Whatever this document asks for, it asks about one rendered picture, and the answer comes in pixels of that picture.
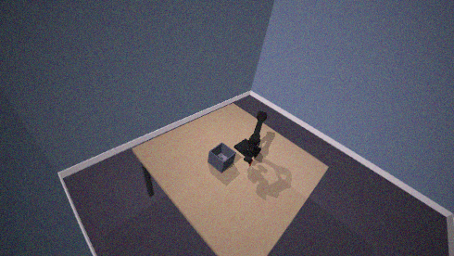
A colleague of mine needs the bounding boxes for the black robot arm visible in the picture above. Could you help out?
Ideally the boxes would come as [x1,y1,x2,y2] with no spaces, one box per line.
[243,111,268,157]

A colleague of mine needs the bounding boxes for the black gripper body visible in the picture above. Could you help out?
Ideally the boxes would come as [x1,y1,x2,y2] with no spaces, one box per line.
[244,147,261,163]

